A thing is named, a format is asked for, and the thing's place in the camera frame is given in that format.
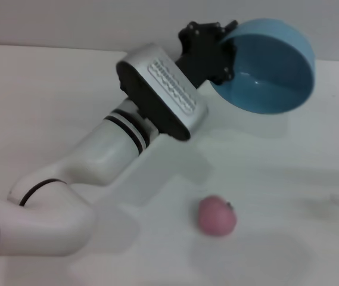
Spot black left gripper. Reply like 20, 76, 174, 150
175, 20, 239, 89

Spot pink peach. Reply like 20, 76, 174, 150
198, 195, 238, 237

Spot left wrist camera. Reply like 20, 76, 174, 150
116, 42, 209, 141

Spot blue bowl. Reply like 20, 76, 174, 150
209, 18, 316, 115

